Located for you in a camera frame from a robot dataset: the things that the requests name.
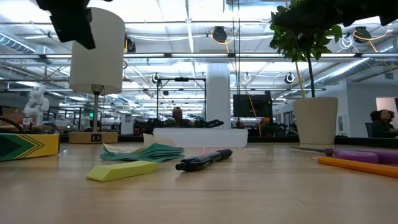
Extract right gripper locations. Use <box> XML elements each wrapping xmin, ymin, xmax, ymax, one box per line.
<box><xmin>275</xmin><ymin>0</ymin><xmax>398</xmax><ymax>31</ymax></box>

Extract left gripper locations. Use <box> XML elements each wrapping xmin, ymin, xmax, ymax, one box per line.
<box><xmin>35</xmin><ymin>0</ymin><xmax>96</xmax><ymax>50</ymax></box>

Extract yellow green crayon box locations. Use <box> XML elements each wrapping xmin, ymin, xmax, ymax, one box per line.
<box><xmin>0</xmin><ymin>133</ymin><xmax>60</xmax><ymax>162</ymax></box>

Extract purple scissors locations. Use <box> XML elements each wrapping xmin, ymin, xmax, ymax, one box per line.
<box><xmin>291</xmin><ymin>146</ymin><xmax>398</xmax><ymax>166</ymax></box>

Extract yellow-green eraser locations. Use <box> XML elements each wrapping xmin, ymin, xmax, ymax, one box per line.
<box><xmin>86</xmin><ymin>160</ymin><xmax>159</xmax><ymax>183</ymax></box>

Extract orange pencil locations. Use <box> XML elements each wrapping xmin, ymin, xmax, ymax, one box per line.
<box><xmin>317</xmin><ymin>156</ymin><xmax>398</xmax><ymax>179</ymax></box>

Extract black marker pen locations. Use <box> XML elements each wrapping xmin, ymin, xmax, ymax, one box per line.
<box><xmin>175</xmin><ymin>148</ymin><xmax>233</xmax><ymax>172</ymax></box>

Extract white shade table lamp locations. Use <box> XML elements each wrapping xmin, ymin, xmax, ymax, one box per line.
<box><xmin>68</xmin><ymin>6</ymin><xmax>126</xmax><ymax>144</ymax></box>

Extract white robot figure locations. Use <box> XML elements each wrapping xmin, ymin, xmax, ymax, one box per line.
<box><xmin>23</xmin><ymin>85</ymin><xmax>50</xmax><ymax>127</ymax></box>

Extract potted green plant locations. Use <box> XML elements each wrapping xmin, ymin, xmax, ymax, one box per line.
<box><xmin>269</xmin><ymin>0</ymin><xmax>343</xmax><ymax>146</ymax></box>

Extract black monitor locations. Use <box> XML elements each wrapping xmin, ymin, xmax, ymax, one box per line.
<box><xmin>233</xmin><ymin>90</ymin><xmax>274</xmax><ymax>118</ymax></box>

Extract white building column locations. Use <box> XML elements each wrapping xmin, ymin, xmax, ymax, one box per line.
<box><xmin>205</xmin><ymin>63</ymin><xmax>231</xmax><ymax>129</ymax></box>

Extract black background rig stand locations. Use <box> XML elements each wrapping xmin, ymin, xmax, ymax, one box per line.
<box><xmin>156</xmin><ymin>77</ymin><xmax>207</xmax><ymax>121</ymax></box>

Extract person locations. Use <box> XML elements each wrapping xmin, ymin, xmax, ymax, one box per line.
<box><xmin>369</xmin><ymin>109</ymin><xmax>398</xmax><ymax>139</ymax></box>
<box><xmin>164</xmin><ymin>106</ymin><xmax>195</xmax><ymax>129</ymax></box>

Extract clear purple-lid pencil case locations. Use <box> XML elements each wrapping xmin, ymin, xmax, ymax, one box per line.
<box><xmin>152</xmin><ymin>127</ymin><xmax>249</xmax><ymax>149</ymax></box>

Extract black hanging cable with coil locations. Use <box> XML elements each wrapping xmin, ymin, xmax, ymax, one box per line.
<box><xmin>231</xmin><ymin>0</ymin><xmax>242</xmax><ymax>127</ymax></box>

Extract orange drooping cable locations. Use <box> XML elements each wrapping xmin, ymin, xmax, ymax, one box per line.
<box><xmin>239</xmin><ymin>81</ymin><xmax>262</xmax><ymax>138</ymax></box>

